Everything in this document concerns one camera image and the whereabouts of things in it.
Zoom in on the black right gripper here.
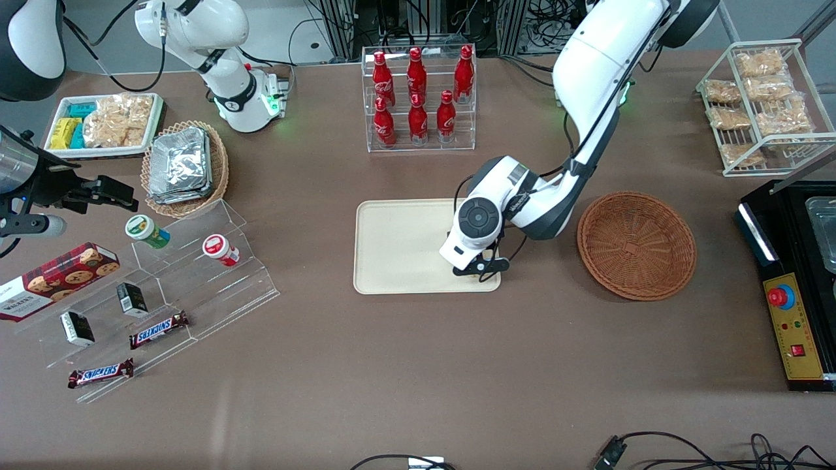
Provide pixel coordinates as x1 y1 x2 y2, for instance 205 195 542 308
26 163 140 216

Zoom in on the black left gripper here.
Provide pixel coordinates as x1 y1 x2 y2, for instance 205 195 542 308
452 255 511 279

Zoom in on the white rectangular snack tray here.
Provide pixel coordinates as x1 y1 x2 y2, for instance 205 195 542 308
44 93 165 160

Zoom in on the beige plastic tray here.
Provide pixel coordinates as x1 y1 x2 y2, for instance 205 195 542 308
353 198 502 295

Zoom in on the light oval wicker basket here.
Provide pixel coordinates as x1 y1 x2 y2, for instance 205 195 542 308
140 119 230 219

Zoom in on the brown round wicker basket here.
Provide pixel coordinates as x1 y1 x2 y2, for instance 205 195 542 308
577 191 698 302

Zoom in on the green lidded cup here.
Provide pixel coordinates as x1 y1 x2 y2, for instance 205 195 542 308
125 214 171 250

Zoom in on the silver foil packet stack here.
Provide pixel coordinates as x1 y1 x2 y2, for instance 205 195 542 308
147 127 214 206

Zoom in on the clear bag of rice crackers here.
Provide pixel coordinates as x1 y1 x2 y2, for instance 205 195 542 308
83 93 155 148

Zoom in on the yellow snack packet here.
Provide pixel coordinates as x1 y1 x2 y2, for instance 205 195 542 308
50 117 83 150

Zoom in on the red tartan cookie box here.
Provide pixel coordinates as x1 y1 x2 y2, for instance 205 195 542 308
0 242 121 322

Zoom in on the small black box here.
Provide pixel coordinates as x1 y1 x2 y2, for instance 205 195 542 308
59 311 96 347
116 282 150 319

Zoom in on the red lidded cup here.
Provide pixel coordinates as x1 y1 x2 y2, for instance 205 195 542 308
201 234 241 268

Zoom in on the clear acrylic stepped stand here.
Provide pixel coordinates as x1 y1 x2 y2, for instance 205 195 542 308
13 199 281 404

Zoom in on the clear acrylic bottle rack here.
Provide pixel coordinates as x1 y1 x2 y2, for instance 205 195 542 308
361 44 477 153

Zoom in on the brown chocolate bar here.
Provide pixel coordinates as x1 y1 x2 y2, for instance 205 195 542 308
128 311 191 351
67 358 135 390

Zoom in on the red cola bottle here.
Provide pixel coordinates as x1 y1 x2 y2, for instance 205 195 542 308
373 98 397 148
408 93 430 146
436 90 457 144
406 47 428 105
453 44 475 105
372 51 396 109

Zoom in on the clear bag of snacks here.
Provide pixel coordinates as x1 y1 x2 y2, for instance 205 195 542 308
709 107 752 131
745 76 794 101
735 49 788 78
756 98 815 137
704 80 743 104
720 143 766 168

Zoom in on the black machine housing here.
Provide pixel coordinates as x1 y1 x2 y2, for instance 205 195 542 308
737 180 836 392

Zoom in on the yellow control panel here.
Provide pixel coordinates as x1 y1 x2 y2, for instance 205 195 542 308
762 272 828 382

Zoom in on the aluminium profile bar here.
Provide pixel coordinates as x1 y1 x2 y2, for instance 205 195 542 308
769 146 836 196

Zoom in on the clear plastic container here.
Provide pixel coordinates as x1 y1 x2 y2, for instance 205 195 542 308
805 196 836 275

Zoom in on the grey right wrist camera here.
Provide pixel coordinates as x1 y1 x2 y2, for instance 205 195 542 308
0 213 68 240

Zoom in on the black looped cable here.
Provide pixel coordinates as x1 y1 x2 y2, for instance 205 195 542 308
349 454 456 470

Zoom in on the black cable with connector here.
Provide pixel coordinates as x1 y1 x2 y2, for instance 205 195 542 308
593 431 836 470

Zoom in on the black cable tangle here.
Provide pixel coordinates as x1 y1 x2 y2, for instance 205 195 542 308
524 0 588 54

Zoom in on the white wire rack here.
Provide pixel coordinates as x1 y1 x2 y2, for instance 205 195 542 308
696 39 836 178

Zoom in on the aluminium frame rack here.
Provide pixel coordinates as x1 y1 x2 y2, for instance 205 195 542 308
320 0 523 59

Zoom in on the aluminium frame post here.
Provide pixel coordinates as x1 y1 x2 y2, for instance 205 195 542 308
717 0 745 44

